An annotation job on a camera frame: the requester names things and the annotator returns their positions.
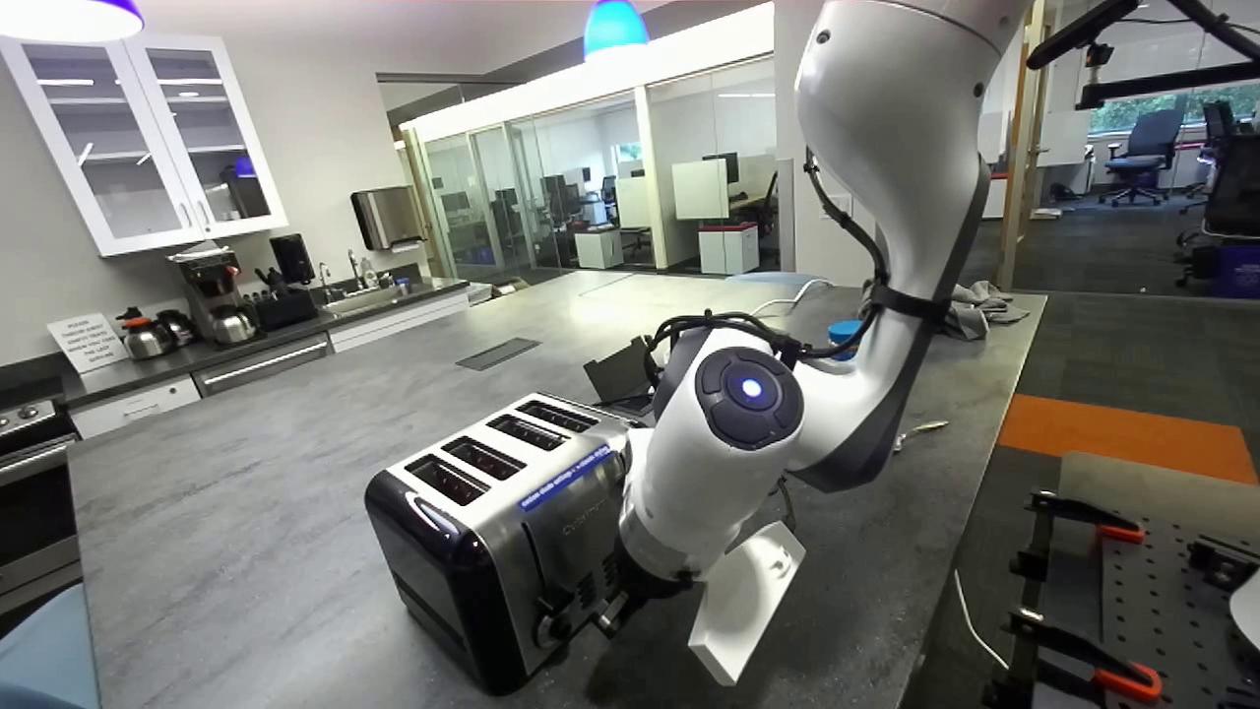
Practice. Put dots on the black silver four-slot toaster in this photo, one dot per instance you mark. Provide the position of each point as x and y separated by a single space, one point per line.
506 534

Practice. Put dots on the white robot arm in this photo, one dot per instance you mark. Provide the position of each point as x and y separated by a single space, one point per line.
886 100

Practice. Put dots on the black countertop outlet box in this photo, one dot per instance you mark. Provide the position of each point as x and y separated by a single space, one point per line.
623 381

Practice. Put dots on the dark floor vent grate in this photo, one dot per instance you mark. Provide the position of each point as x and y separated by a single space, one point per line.
497 351

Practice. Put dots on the blue pendant lamp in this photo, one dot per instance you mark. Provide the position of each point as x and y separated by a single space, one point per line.
610 27

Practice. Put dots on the black coffee maker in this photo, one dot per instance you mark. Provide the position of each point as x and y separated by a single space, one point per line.
212 300

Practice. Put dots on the black orange bar clamp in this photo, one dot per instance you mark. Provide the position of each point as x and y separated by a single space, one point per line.
1109 677

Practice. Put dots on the black office chair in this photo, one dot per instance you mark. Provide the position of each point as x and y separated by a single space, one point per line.
1148 150

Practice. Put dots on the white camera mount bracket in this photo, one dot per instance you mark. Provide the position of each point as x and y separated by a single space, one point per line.
740 601

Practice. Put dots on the white wall cabinet glass doors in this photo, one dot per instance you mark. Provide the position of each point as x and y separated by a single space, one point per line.
152 141

